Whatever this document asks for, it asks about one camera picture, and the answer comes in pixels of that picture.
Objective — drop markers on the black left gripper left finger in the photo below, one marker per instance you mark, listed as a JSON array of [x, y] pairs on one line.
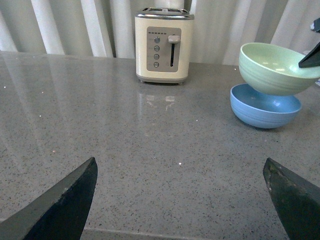
[[58, 214]]

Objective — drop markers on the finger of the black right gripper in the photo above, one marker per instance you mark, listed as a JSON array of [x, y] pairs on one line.
[[312, 59]]

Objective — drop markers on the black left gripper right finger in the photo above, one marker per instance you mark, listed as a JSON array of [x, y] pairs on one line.
[[296, 201]]

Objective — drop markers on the green bowl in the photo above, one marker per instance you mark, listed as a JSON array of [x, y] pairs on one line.
[[274, 70]]

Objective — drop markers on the blue bowl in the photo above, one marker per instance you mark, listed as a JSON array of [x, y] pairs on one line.
[[262, 110]]

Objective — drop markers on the cream toaster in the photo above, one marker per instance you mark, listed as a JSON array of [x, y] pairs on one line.
[[163, 42]]

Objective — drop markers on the white curtain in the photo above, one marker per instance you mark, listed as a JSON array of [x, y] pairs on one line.
[[106, 28]]

